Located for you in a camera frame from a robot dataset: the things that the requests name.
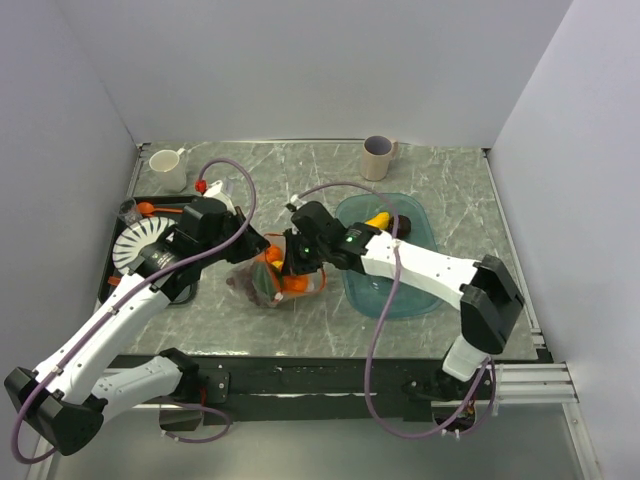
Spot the orange tangerine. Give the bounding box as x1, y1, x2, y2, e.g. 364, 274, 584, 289
283, 275, 315, 294

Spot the dark purple plum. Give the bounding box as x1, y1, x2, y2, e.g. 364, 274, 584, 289
389, 215, 412, 239

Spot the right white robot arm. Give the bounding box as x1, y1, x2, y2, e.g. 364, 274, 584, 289
283, 201, 524, 398

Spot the white cup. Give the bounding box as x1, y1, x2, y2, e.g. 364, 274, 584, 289
149, 148, 187, 192

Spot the clear plastic glass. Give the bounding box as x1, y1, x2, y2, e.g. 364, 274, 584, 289
118, 197, 142, 226

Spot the teal plastic tray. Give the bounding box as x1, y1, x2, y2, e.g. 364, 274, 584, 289
334, 192, 444, 321

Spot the yellow squash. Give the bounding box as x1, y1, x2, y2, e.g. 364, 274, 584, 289
365, 212, 392, 231

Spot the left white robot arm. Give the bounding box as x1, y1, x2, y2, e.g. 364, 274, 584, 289
4, 197, 268, 456

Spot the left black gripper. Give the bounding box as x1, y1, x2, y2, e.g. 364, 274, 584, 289
199, 205, 271, 266

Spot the striped white plate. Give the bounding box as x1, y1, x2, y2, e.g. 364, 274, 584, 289
112, 217, 176, 275

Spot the small orange pumpkin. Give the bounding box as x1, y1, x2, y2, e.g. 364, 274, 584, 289
265, 244, 284, 269

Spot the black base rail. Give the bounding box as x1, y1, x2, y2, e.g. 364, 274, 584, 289
107, 347, 501, 424

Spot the purple grape bunch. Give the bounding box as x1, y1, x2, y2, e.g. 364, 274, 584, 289
226, 264, 271, 306

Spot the beige mug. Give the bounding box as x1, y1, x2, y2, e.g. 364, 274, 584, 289
360, 135, 399, 182

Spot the green lime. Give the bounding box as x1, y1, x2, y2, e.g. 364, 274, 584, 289
251, 262, 279, 302

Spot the clear zip top bag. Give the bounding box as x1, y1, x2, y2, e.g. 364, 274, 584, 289
226, 233, 327, 308

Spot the orange plastic spoon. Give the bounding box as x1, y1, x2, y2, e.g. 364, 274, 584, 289
137, 202, 183, 216

